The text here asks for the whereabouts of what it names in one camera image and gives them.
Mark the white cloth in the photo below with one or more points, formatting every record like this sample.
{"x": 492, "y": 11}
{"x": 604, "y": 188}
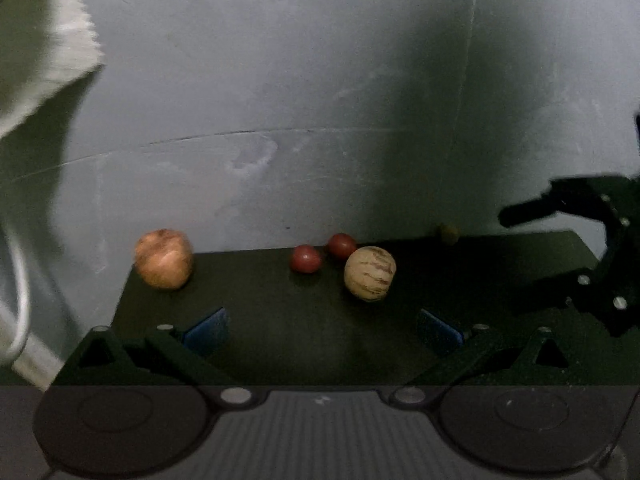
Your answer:
{"x": 45, "y": 60}

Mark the small red tomato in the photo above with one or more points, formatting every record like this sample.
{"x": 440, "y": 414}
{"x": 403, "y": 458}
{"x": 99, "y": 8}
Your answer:
{"x": 342, "y": 246}
{"x": 306, "y": 258}

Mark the striped pepino melon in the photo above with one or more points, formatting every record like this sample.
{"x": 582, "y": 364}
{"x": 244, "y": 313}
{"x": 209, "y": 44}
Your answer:
{"x": 370, "y": 273}

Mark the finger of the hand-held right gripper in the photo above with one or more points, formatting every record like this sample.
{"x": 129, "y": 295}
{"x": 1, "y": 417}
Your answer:
{"x": 550, "y": 292}
{"x": 540, "y": 207}

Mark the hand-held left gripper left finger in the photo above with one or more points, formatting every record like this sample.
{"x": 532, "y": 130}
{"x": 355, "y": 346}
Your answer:
{"x": 207, "y": 332}

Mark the red pomegranate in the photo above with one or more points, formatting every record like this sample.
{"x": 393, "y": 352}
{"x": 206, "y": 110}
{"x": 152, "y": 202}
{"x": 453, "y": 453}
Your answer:
{"x": 164, "y": 259}

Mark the small tan round fruit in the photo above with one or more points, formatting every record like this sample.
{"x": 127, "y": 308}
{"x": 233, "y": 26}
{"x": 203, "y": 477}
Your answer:
{"x": 448, "y": 233}

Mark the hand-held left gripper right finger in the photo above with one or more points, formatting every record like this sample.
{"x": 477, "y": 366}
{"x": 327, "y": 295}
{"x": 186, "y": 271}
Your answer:
{"x": 440, "y": 336}

